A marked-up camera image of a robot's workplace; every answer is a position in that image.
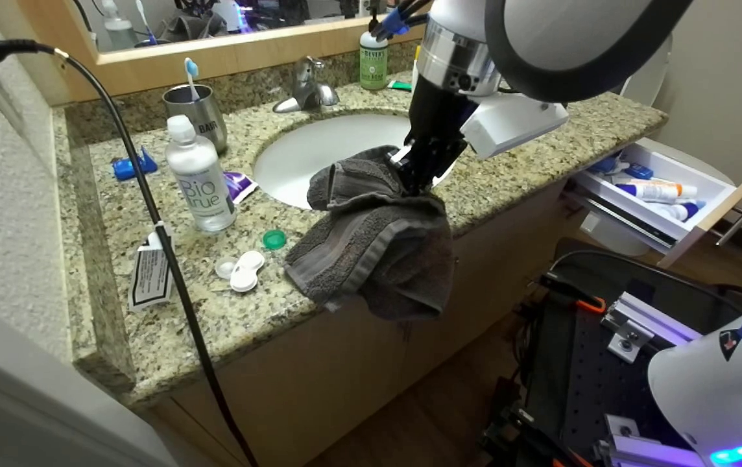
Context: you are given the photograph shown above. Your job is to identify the green soap pump bottle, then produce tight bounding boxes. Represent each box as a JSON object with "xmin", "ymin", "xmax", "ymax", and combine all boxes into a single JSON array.
[{"xmin": 356, "ymin": 26, "xmax": 391, "ymax": 93}]

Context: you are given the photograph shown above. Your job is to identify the light wooden vanity cabinet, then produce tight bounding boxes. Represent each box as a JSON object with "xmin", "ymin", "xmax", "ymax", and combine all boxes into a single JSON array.
[{"xmin": 137, "ymin": 178, "xmax": 573, "ymax": 467}]

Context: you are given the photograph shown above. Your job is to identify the wooden framed mirror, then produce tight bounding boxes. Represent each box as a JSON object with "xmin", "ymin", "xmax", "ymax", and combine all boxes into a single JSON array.
[{"xmin": 13, "ymin": 0, "xmax": 431, "ymax": 108}]

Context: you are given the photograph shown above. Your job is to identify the thick black power cable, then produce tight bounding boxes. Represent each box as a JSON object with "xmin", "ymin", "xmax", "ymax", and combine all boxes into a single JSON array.
[{"xmin": 0, "ymin": 34, "xmax": 260, "ymax": 467}]

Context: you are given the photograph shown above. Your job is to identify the blue plastic clip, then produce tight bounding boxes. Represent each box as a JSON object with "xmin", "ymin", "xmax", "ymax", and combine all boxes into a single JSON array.
[{"xmin": 109, "ymin": 147, "xmax": 160, "ymax": 184}]

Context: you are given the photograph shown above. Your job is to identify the white open drawer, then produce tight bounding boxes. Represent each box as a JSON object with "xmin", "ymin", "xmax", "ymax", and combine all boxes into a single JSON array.
[{"xmin": 562, "ymin": 140, "xmax": 742, "ymax": 270}]

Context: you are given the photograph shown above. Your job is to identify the grey terry towel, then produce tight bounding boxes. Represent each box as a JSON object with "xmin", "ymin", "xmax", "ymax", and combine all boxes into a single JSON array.
[{"xmin": 283, "ymin": 143, "xmax": 458, "ymax": 323}]

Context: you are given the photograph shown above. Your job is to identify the chrome faucet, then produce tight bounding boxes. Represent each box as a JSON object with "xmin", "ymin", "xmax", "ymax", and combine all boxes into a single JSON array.
[{"xmin": 270, "ymin": 53, "xmax": 342, "ymax": 117}]

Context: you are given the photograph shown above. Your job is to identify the metal drawer handle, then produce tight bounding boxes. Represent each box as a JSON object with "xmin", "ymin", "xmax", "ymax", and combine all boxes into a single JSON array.
[{"xmin": 714, "ymin": 202, "xmax": 742, "ymax": 252}]

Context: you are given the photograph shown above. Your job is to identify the grey metal cup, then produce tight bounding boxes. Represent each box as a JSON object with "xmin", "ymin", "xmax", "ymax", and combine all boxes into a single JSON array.
[{"xmin": 160, "ymin": 83, "xmax": 231, "ymax": 158}]

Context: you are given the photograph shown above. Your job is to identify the clear contact solution bottle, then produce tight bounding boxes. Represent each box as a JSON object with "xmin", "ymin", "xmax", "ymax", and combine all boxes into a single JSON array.
[{"xmin": 164, "ymin": 110, "xmax": 238, "ymax": 236}]

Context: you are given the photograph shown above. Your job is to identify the orange handled clamp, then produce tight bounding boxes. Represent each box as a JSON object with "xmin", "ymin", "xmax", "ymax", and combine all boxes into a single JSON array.
[{"xmin": 550, "ymin": 271, "xmax": 609, "ymax": 318}]

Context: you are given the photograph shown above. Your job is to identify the black robot cart platform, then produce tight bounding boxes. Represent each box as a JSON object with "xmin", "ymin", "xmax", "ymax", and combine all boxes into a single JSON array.
[{"xmin": 479, "ymin": 243, "xmax": 742, "ymax": 467}]

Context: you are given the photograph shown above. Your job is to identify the white contact lens case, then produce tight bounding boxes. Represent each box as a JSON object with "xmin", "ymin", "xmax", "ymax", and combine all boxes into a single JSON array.
[{"xmin": 211, "ymin": 245, "xmax": 270, "ymax": 297}]

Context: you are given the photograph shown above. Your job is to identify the white oval sink basin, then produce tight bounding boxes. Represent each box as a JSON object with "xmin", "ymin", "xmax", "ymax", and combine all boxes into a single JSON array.
[{"xmin": 251, "ymin": 108, "xmax": 417, "ymax": 213}]

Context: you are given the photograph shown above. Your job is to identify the small blue capped tube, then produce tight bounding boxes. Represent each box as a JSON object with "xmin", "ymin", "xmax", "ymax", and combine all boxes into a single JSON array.
[{"xmin": 649, "ymin": 196, "xmax": 707, "ymax": 224}]

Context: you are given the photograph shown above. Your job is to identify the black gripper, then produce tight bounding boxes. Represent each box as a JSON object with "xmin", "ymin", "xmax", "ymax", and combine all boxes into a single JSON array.
[{"xmin": 394, "ymin": 71, "xmax": 483, "ymax": 200}]

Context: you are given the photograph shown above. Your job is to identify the green round cap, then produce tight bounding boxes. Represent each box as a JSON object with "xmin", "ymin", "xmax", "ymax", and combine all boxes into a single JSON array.
[{"xmin": 260, "ymin": 224, "xmax": 291, "ymax": 253}]

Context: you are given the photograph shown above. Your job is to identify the white blue toothbrush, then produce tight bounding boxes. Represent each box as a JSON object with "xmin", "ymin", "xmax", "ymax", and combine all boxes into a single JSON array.
[{"xmin": 179, "ymin": 53, "xmax": 204, "ymax": 104}]

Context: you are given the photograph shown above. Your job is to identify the blue white tube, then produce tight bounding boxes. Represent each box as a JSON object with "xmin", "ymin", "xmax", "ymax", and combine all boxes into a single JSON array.
[{"xmin": 589, "ymin": 149, "xmax": 659, "ymax": 184}]

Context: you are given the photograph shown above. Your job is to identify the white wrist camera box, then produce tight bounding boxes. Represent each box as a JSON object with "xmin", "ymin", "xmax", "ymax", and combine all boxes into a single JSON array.
[{"xmin": 458, "ymin": 90, "xmax": 571, "ymax": 161}]

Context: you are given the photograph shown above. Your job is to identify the aluminium extrusion bracket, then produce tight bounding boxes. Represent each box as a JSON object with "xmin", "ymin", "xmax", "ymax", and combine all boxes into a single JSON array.
[
  {"xmin": 597, "ymin": 411, "xmax": 707, "ymax": 467},
  {"xmin": 600, "ymin": 289, "xmax": 705, "ymax": 366}
]

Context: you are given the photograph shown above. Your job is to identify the purple packet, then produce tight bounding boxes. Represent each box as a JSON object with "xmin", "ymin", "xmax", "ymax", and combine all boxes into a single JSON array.
[{"xmin": 220, "ymin": 165, "xmax": 262, "ymax": 210}]

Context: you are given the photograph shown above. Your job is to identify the white orange sunscreen tube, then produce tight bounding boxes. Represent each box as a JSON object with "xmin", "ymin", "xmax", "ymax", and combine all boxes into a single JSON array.
[{"xmin": 615, "ymin": 174, "xmax": 700, "ymax": 206}]

